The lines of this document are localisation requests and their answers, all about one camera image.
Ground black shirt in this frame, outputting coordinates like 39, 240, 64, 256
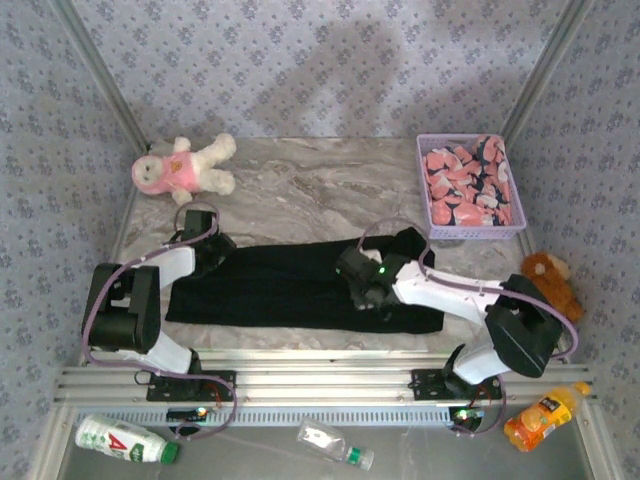
164, 226, 445, 335

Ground pink shark print shorts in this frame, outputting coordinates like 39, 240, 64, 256
422, 134, 514, 227

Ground pink white plush toy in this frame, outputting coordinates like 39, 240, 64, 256
131, 132, 238, 206

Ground purple plastic basket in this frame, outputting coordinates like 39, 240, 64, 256
416, 132, 529, 241

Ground clear empty plastic bottle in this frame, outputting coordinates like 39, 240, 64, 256
296, 417, 375, 471

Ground brown plush monkey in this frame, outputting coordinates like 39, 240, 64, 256
520, 251, 585, 324

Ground orange juice bottle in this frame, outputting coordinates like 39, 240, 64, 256
503, 381, 592, 454

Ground white milk bottle green cap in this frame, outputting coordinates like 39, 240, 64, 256
74, 412, 182, 465

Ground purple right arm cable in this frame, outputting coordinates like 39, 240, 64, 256
355, 217, 581, 436

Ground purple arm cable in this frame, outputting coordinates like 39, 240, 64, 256
80, 201, 239, 444
355, 217, 581, 436

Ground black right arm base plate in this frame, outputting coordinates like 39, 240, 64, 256
410, 368, 503, 401

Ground aluminium rail frame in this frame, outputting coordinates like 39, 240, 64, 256
53, 329, 599, 404

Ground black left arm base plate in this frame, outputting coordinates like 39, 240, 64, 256
146, 369, 237, 402

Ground grey slotted cable duct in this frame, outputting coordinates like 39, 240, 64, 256
87, 405, 454, 427

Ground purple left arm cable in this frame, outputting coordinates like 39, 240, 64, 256
80, 201, 239, 444

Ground aluminium frame post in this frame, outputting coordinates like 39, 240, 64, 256
49, 0, 151, 151
499, 0, 596, 146

